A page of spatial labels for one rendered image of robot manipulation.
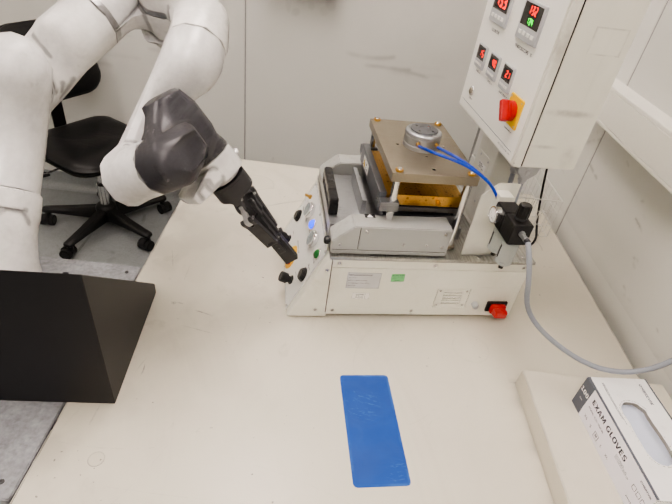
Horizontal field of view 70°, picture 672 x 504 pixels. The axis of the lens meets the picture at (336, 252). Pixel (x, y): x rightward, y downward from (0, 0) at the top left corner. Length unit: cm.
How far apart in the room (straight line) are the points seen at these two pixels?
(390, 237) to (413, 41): 157
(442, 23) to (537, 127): 153
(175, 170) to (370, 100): 180
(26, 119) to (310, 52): 168
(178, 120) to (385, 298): 57
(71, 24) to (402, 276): 79
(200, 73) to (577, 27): 64
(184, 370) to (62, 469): 25
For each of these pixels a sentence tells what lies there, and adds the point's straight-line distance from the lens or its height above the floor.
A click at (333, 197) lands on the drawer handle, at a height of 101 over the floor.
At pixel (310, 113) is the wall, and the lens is 254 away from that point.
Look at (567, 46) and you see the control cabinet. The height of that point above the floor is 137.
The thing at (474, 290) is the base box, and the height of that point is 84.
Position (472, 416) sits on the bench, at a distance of 102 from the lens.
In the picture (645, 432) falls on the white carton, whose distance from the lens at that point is 101.
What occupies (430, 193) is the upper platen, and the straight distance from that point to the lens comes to 105.
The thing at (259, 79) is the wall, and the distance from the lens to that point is 252.
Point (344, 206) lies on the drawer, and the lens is 108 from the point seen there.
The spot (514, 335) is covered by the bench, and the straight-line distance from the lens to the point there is 122.
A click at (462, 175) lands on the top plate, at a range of 100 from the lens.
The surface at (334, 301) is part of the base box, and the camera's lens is 108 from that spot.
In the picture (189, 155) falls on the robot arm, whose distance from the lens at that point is 82.
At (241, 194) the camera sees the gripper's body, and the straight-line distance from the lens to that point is 92.
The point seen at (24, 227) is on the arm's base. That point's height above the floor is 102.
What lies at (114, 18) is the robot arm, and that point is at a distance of 109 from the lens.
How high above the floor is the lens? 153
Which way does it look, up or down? 37 degrees down
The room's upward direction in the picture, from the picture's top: 8 degrees clockwise
